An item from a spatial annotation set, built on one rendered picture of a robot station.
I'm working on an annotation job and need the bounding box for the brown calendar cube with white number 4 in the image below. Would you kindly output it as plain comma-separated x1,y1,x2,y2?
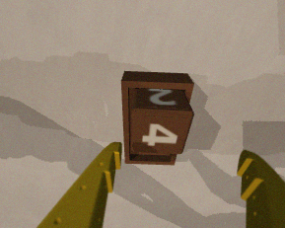
131,88,194,154

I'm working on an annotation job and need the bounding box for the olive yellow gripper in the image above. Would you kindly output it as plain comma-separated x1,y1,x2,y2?
36,142,285,228

